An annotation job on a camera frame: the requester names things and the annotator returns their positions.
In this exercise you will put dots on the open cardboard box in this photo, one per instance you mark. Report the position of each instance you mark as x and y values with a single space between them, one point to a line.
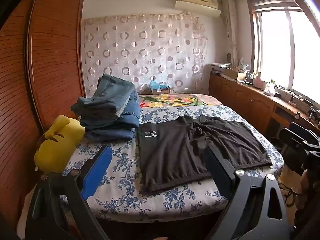
233 74

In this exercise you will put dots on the white plastic bottle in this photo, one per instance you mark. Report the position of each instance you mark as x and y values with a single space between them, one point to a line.
257 80

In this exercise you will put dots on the long wooden cabinet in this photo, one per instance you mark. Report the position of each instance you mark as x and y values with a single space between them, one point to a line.
237 95

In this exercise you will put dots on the yellow plush toy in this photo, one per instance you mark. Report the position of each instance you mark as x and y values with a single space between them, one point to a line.
56 147

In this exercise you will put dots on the black pants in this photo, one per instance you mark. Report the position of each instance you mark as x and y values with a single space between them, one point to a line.
170 150

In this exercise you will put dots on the dark blue folded jeans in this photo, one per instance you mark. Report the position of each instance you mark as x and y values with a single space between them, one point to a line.
110 132

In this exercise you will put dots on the wooden slatted wardrobe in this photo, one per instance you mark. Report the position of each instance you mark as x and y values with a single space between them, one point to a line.
37 67

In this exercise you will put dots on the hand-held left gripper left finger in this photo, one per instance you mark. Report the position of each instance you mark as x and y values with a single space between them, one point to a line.
97 172

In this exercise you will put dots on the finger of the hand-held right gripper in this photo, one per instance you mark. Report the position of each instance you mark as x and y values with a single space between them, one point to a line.
297 133

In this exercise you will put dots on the blue floral bedsheet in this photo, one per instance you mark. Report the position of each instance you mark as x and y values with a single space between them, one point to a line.
120 160

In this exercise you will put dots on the stack of papers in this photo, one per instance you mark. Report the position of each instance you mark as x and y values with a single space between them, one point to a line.
216 68

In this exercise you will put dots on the faded light blue folded jeans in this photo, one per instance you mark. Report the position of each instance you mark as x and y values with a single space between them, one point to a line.
107 97

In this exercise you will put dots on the blue denim folded jeans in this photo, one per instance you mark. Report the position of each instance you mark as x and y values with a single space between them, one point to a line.
132 110

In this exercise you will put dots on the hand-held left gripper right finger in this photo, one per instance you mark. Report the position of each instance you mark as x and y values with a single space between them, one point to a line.
216 165

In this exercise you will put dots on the colourful flowered blanket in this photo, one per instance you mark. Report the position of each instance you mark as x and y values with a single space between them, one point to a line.
175 100

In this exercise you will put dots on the small cardboard box with blue cloth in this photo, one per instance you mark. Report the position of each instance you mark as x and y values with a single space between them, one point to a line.
160 88

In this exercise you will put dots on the white air conditioner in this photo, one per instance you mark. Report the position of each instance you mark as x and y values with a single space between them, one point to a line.
197 3

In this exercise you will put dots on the pale window curtain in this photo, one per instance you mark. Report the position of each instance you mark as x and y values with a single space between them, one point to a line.
231 30

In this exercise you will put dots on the window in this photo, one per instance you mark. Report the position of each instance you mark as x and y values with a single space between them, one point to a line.
275 42

